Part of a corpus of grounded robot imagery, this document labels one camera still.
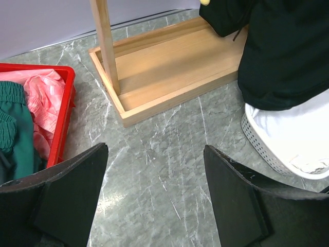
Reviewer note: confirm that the pink garment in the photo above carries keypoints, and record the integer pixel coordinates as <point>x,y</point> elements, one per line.
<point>44,89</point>

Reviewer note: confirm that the black shorts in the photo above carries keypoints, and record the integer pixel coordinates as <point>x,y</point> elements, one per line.
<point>285,57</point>

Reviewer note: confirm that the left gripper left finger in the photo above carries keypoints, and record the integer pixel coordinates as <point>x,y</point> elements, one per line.
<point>59,201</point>

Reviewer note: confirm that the wooden clothes rack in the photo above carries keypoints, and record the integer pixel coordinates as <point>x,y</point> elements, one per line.
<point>152,72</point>

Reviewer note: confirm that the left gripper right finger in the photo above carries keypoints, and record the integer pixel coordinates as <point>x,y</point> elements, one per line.
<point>252,209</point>

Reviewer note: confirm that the teal green shorts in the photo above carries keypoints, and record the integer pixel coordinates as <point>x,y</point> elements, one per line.
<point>19,158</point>

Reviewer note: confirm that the white laundry basket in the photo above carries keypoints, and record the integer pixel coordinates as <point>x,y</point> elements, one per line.
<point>293,141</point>

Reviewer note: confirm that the red plastic tray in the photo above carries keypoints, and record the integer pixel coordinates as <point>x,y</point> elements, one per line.
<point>68,75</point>

